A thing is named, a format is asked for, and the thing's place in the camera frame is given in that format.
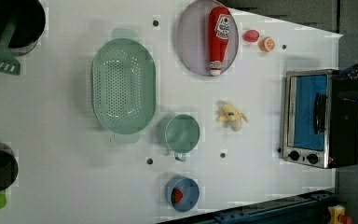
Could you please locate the blue bowl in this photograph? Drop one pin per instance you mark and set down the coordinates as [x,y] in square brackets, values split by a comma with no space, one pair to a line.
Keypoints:
[190,189]

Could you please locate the grey round plate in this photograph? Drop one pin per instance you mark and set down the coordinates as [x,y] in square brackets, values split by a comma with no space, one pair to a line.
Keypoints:
[192,36]

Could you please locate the silver toaster oven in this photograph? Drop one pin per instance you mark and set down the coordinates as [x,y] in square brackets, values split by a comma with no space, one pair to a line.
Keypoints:
[320,127]

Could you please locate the green perforated colander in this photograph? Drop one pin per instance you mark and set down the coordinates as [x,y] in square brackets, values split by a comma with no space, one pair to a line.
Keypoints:
[123,77]

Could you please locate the green mug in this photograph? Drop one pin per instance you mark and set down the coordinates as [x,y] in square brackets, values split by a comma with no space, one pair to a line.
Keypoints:
[180,134]

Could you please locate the yellow peeled banana toy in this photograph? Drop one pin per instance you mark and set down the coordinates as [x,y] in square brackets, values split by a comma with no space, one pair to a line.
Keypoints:
[232,116]

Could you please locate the red ketchup bottle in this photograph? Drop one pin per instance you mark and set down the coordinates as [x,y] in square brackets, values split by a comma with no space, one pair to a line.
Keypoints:
[218,38]

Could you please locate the red toy strawberry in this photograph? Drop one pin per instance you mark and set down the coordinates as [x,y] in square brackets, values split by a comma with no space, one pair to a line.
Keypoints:
[251,36]

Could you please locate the yellow red emergency button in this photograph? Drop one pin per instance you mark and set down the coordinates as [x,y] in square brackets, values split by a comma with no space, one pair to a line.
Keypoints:
[338,215]

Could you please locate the green slotted spatula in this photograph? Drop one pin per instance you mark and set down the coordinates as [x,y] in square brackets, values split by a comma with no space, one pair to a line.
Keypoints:
[8,63]

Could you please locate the orange slice toy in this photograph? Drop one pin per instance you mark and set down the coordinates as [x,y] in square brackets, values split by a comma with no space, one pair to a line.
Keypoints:
[267,44]

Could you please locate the red strawberry in bowl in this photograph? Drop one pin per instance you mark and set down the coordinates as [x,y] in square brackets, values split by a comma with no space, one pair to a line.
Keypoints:
[176,196]

